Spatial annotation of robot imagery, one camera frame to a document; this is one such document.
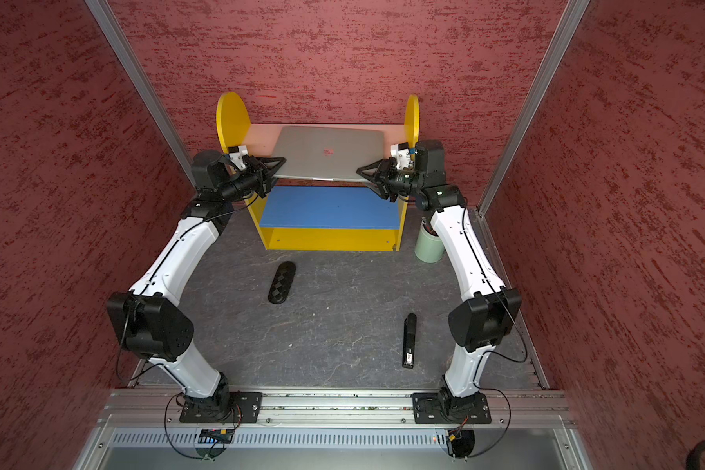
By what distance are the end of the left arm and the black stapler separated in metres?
0.56

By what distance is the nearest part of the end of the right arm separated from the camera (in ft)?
2.14

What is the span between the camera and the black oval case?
0.94 meters

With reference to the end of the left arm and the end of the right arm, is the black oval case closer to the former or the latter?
the end of the left arm

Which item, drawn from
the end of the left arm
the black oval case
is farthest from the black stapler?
the end of the left arm

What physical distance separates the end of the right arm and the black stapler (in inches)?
16.5

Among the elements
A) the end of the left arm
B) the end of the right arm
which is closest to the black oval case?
the end of the left arm

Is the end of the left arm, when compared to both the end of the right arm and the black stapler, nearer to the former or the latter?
the end of the right arm

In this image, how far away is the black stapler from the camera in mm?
810
